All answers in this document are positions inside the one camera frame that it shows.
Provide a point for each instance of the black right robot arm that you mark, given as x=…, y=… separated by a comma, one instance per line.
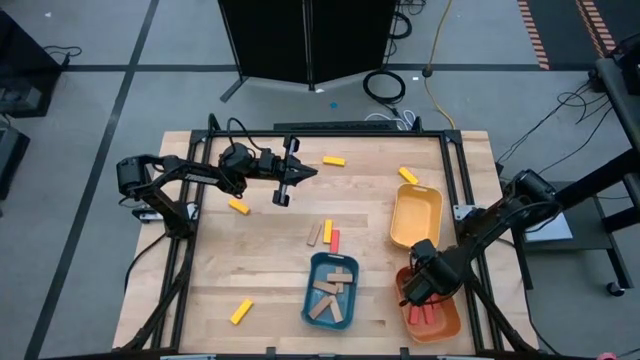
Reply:
x=475, y=245

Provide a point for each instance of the black partition screen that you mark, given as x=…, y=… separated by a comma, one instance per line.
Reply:
x=270, y=40

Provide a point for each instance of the yellow plastic bin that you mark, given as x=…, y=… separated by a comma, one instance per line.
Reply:
x=417, y=215

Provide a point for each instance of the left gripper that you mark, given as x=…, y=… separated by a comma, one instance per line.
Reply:
x=270, y=162

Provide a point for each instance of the grey side table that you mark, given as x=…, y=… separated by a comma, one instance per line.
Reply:
x=620, y=95

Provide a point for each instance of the natural wood block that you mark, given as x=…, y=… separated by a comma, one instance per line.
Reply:
x=340, y=287
x=336, y=311
x=325, y=287
x=314, y=234
x=320, y=307
x=340, y=277

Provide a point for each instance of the yellow block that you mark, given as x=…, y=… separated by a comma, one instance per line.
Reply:
x=327, y=231
x=239, y=206
x=333, y=161
x=408, y=175
x=241, y=311

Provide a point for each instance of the black long bar device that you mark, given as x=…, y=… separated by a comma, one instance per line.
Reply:
x=335, y=126

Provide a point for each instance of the pink round object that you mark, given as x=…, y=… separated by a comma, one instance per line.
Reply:
x=607, y=356

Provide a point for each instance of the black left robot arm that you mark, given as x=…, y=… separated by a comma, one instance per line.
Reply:
x=200, y=176

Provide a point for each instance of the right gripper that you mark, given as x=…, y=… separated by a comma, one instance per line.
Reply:
x=435, y=277

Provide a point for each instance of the blue plastic bin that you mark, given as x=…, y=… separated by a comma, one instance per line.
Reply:
x=352, y=300

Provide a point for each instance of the black equipment stand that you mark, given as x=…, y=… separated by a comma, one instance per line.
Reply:
x=605, y=175

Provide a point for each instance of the black cart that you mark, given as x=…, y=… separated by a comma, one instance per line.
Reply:
x=20, y=55

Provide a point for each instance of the orange plastic bin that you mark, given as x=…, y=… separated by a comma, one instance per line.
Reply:
x=440, y=327

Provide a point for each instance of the white sheet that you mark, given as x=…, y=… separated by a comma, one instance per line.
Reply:
x=555, y=232

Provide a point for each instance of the black equipment rack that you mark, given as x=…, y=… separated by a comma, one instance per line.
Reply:
x=10, y=155

